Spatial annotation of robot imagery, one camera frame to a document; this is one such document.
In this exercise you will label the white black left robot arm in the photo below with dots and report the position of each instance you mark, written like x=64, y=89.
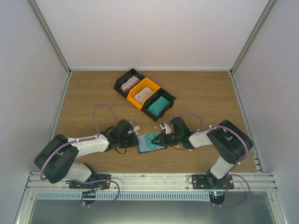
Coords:
x=57, y=160

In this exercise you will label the yellow middle card bin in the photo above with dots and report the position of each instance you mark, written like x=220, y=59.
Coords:
x=139, y=90

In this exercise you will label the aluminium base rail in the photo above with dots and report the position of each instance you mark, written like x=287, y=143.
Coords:
x=161, y=182

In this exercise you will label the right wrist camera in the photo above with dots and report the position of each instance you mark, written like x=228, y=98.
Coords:
x=165, y=127

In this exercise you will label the teal card stack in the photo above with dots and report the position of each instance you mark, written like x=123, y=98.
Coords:
x=156, y=107

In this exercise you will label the aluminium corner post left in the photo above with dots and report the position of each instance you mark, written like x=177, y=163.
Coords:
x=49, y=34

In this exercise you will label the blue card holder wallet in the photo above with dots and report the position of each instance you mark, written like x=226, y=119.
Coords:
x=149, y=143

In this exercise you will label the red white card stack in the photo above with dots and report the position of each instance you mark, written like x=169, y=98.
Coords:
x=129, y=84

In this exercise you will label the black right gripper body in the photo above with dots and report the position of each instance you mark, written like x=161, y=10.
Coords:
x=170, y=141

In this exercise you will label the aluminium corner post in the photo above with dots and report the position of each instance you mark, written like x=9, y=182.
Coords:
x=49, y=34
x=258, y=25

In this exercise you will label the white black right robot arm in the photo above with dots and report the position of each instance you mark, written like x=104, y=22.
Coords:
x=231, y=143

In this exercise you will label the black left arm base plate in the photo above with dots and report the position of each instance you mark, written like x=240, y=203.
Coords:
x=98, y=181

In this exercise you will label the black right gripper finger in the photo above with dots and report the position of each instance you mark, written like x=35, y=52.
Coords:
x=159, y=137
x=157, y=146

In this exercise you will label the aluminium corner post right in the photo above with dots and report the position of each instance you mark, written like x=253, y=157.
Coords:
x=258, y=25

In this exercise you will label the black right card bin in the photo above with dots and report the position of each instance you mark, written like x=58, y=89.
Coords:
x=160, y=92

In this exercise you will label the grey slotted cable duct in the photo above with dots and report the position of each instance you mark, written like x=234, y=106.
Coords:
x=125, y=196

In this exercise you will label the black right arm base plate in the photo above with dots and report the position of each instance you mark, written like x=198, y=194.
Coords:
x=204, y=181

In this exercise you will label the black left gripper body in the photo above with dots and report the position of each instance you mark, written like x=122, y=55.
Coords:
x=127, y=143

